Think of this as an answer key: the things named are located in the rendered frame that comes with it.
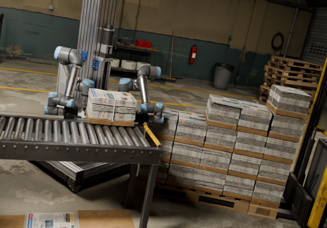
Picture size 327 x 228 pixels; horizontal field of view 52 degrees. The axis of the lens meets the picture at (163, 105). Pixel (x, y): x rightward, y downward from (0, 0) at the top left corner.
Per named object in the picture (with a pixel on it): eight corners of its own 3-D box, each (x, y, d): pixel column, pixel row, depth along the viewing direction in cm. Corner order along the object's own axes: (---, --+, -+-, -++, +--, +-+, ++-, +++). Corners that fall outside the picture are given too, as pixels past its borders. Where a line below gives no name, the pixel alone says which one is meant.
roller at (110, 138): (107, 129, 285) (108, 123, 284) (117, 152, 242) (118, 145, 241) (101, 128, 283) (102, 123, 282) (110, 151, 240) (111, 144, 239)
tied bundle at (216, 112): (204, 114, 358) (208, 93, 353) (231, 120, 358) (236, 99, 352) (206, 124, 322) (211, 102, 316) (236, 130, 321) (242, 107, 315)
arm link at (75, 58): (88, 53, 288) (74, 109, 284) (76, 50, 289) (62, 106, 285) (83, 49, 276) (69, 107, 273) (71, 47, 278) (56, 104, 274)
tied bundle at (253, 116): (231, 120, 358) (237, 99, 352) (259, 125, 356) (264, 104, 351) (235, 130, 321) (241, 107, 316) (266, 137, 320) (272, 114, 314)
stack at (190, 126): (139, 174, 380) (152, 104, 360) (241, 195, 377) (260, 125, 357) (134, 191, 343) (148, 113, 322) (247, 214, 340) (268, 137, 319)
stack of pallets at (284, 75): (290, 102, 1030) (301, 60, 998) (313, 111, 947) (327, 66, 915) (255, 99, 977) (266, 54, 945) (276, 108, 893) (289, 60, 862)
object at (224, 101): (209, 94, 350) (209, 93, 349) (236, 100, 349) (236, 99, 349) (211, 103, 314) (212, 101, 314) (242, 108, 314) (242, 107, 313)
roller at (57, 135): (59, 125, 272) (60, 120, 270) (61, 149, 229) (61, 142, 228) (53, 125, 270) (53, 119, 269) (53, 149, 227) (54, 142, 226)
